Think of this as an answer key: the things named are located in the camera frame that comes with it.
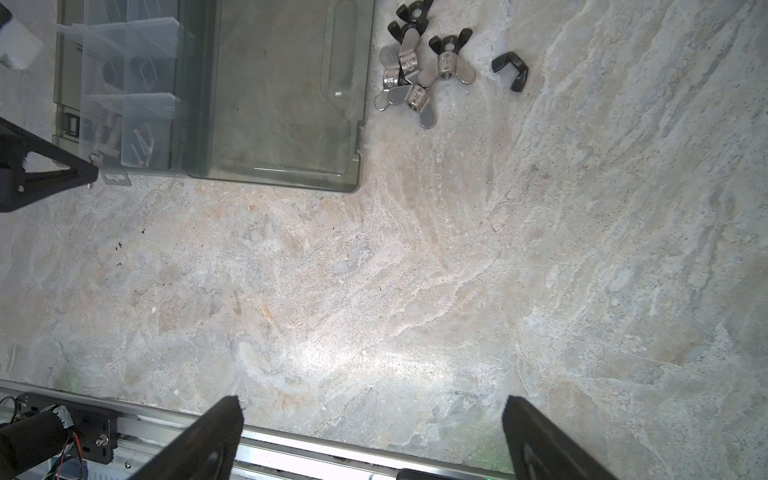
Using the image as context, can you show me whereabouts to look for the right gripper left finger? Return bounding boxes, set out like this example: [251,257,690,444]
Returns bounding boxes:
[131,395,244,479]

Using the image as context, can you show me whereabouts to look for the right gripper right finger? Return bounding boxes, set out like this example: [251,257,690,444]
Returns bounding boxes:
[502,396,617,480]

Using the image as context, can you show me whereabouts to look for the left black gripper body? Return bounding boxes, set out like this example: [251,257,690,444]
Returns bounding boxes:
[1,118,99,213]

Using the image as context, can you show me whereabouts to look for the pile of wing nuts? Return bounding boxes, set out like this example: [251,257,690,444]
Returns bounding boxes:
[374,1,476,129]

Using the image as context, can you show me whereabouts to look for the clear compartment organizer box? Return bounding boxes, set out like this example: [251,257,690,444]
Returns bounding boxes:
[53,0,218,185]

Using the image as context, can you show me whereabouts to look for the lone black wing nut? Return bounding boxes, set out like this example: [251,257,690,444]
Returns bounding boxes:
[490,50,532,94]

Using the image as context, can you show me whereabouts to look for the aluminium mounting rail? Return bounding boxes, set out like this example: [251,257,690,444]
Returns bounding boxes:
[1,380,508,479]

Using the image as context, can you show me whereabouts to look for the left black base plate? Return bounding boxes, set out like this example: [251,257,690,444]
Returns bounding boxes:
[17,393,118,465]

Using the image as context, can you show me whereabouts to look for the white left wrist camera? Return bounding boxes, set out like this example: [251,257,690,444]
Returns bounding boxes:
[0,4,44,71]

